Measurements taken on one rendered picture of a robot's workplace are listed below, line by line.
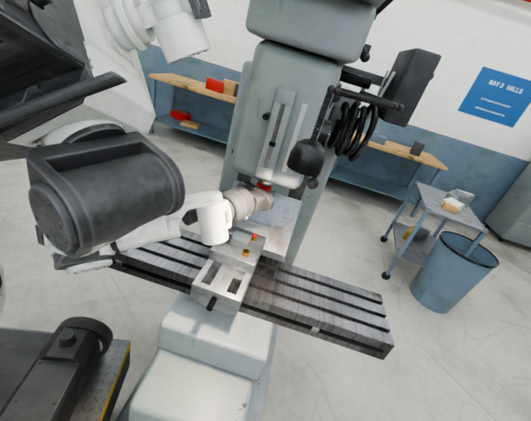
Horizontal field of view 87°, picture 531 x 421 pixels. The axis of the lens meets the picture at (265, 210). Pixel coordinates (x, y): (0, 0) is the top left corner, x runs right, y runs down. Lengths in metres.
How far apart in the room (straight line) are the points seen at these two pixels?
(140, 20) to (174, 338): 0.81
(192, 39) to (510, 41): 5.31
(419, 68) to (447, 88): 4.32
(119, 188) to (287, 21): 0.46
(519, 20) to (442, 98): 1.19
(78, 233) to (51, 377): 0.90
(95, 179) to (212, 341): 0.68
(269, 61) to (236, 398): 0.91
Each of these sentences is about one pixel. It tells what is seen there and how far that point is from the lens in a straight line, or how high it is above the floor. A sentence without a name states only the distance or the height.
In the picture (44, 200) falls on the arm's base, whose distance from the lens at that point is 0.35.
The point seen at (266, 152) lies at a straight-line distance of 0.67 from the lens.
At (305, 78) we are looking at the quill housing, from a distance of 0.68.
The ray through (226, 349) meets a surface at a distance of 0.93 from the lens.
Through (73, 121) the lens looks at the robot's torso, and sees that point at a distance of 0.40.
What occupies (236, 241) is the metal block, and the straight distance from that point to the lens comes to 0.93.
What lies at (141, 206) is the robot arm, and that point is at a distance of 0.36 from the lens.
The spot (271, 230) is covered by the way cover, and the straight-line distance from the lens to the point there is 1.24.
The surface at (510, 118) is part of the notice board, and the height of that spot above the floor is 1.70.
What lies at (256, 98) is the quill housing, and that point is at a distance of 0.69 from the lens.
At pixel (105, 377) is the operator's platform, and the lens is 1.39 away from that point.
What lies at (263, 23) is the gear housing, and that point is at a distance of 0.65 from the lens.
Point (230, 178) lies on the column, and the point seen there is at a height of 1.08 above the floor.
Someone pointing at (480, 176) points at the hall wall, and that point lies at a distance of 5.91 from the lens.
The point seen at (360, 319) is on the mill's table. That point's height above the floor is 0.93.
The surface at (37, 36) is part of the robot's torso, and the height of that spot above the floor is 1.57.
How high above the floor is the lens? 1.61
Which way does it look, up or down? 29 degrees down
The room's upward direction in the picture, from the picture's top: 17 degrees clockwise
